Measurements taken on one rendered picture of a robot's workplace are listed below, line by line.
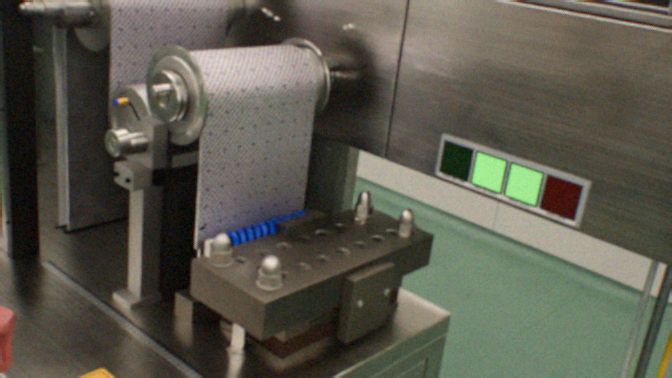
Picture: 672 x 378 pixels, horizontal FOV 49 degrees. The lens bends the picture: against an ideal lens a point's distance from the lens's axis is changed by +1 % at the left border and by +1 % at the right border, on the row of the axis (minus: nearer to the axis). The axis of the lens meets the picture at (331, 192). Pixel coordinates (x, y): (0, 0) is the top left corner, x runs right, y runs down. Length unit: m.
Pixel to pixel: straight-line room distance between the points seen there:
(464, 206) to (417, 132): 2.83
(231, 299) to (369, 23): 0.52
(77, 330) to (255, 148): 0.39
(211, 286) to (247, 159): 0.21
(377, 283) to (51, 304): 0.52
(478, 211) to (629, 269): 0.82
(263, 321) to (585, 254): 2.88
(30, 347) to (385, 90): 0.68
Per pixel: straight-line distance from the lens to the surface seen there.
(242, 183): 1.18
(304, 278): 1.08
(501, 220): 3.95
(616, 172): 1.08
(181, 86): 1.10
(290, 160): 1.24
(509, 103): 1.14
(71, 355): 1.14
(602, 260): 3.76
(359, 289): 1.13
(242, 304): 1.05
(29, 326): 1.22
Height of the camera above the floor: 1.53
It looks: 21 degrees down
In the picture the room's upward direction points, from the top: 7 degrees clockwise
